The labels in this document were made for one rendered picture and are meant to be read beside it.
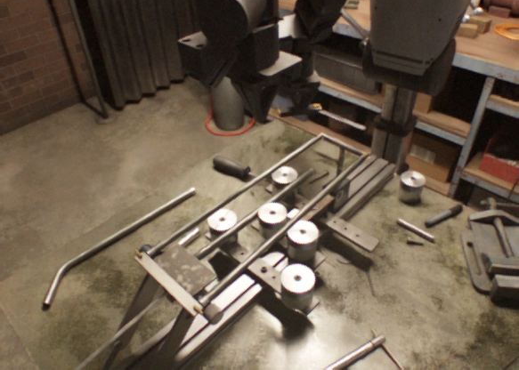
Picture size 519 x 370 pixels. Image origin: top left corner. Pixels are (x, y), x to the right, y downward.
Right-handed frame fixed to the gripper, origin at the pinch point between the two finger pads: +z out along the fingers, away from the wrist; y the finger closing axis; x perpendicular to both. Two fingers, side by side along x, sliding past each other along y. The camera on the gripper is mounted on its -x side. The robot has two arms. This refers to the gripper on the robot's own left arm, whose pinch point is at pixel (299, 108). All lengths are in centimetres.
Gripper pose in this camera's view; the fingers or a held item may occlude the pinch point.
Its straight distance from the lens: 94.0
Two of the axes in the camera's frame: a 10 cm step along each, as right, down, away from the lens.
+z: 0.3, 7.8, 6.3
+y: 1.5, 6.2, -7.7
